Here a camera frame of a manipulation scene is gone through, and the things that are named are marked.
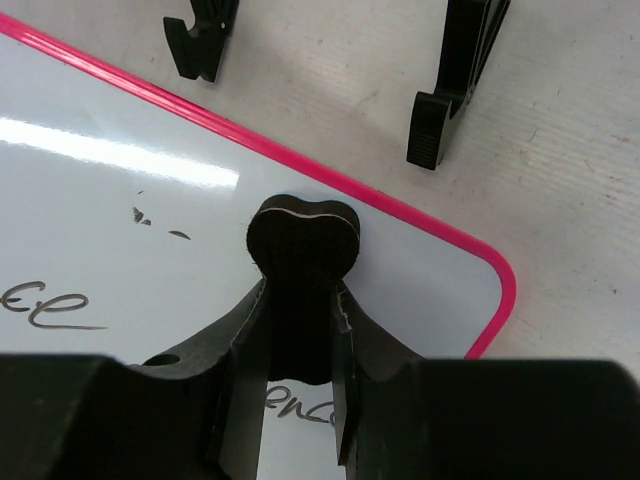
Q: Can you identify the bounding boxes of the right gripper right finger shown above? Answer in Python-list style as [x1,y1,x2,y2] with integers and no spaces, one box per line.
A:
[330,283,429,479]

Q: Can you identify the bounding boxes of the pink framed whiteboard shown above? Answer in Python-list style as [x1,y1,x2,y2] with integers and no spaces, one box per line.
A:
[1,16,516,479]

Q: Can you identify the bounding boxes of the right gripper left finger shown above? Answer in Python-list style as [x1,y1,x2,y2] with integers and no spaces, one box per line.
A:
[124,280,270,479]

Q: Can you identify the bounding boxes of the black wire easel stand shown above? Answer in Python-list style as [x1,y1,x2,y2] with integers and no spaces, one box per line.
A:
[163,0,510,170]

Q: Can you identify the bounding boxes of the black whiteboard eraser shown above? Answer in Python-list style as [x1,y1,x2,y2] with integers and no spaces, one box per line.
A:
[246,194,360,385]

